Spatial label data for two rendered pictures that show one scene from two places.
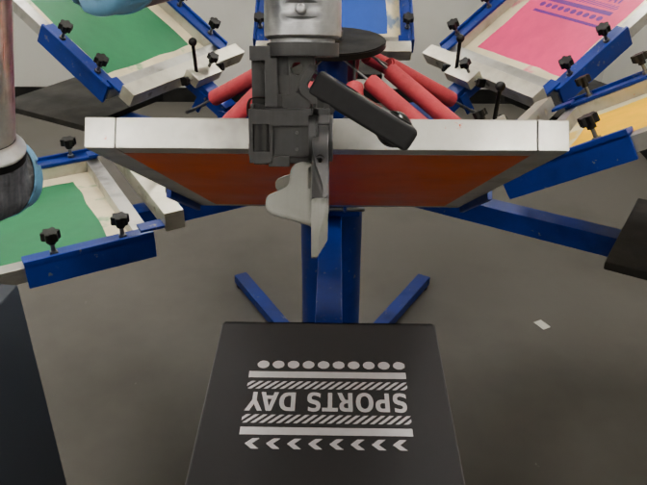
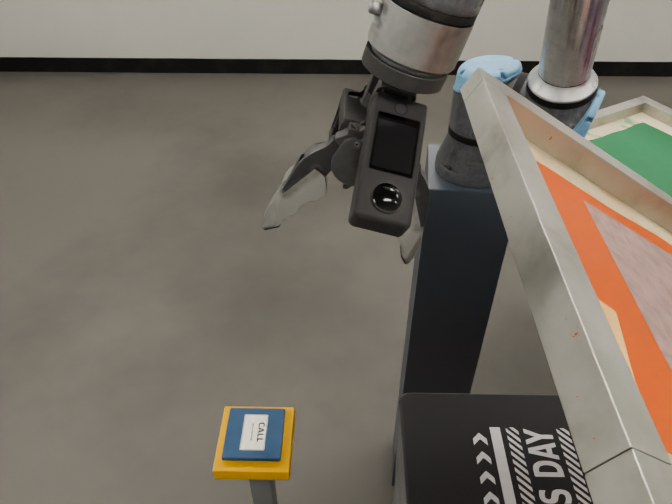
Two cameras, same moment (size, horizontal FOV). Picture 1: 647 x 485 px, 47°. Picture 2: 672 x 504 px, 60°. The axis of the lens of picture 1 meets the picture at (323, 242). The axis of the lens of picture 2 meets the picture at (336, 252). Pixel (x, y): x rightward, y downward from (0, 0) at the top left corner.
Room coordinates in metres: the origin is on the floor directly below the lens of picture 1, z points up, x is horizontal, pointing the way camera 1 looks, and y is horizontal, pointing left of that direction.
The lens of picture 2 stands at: (0.66, -0.44, 1.87)
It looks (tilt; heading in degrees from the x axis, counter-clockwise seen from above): 41 degrees down; 90
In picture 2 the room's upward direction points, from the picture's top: straight up
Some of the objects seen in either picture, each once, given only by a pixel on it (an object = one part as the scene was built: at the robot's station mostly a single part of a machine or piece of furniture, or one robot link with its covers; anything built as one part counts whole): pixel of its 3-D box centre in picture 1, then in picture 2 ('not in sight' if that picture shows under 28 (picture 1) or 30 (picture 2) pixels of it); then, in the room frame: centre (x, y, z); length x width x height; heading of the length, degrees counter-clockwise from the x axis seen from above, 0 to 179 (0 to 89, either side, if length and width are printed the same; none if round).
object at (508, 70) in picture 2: not in sight; (487, 95); (0.95, 0.60, 1.37); 0.13 x 0.12 x 0.14; 149
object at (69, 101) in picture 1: (169, 130); not in sight; (2.48, 0.55, 0.91); 1.34 x 0.41 x 0.08; 59
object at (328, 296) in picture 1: (329, 281); not in sight; (1.52, -0.02, 0.89); 1.24 x 0.06 x 0.06; 179
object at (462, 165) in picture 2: not in sight; (474, 147); (0.95, 0.61, 1.25); 0.15 x 0.15 x 0.10
